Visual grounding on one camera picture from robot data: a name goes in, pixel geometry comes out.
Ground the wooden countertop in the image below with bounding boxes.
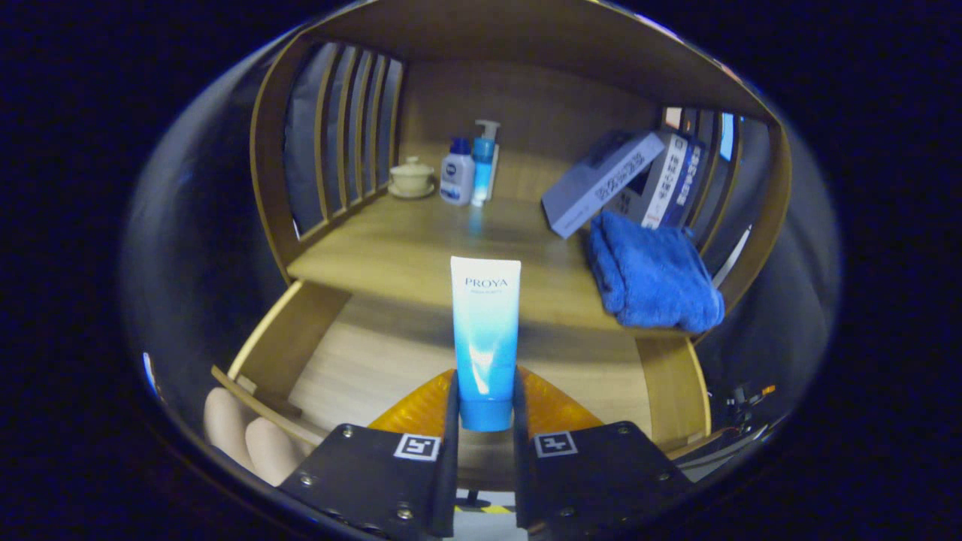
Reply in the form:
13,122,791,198
286,192,722,335

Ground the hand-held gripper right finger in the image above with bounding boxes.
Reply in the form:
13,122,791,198
513,367,692,538

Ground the wooden cabinet with shelf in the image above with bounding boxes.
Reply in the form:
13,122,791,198
210,0,794,508

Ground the blue and white tube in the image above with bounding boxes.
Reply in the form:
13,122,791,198
450,256,522,433

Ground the blue pump bottle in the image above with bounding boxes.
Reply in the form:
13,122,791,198
470,119,501,207

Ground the blue folded towel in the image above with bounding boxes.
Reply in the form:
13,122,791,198
585,210,726,334

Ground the white-spined book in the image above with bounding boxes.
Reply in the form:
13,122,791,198
639,131,691,230

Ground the orange and black tool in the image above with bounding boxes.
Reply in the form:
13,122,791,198
725,383,779,429

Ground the wooden drawer with black knob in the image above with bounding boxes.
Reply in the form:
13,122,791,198
210,280,713,508

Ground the beige lidded teacup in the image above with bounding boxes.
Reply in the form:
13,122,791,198
388,156,437,200

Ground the dark blue book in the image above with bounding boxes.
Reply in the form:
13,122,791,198
673,139,707,228

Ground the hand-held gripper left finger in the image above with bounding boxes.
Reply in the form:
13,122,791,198
277,368,459,540

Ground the grey book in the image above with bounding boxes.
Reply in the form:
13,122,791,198
541,131,667,240

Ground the white lotion bottle blue cap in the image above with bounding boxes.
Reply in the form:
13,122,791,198
440,138,476,207

